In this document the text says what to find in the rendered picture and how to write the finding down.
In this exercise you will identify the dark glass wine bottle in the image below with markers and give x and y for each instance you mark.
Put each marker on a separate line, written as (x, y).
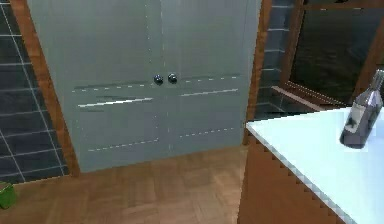
(361, 120)

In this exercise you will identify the round metal door knob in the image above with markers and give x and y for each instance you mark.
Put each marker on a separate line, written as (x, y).
(158, 79)
(172, 78)

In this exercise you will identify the grey double room door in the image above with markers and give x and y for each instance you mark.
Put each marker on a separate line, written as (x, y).
(126, 50)

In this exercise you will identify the wooden counter with white top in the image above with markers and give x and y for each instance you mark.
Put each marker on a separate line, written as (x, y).
(320, 173)

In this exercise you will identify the wood framed dark window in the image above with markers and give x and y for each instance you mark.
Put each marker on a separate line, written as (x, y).
(333, 50)

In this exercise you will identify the green bin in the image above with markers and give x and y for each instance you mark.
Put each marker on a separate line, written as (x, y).
(6, 196)

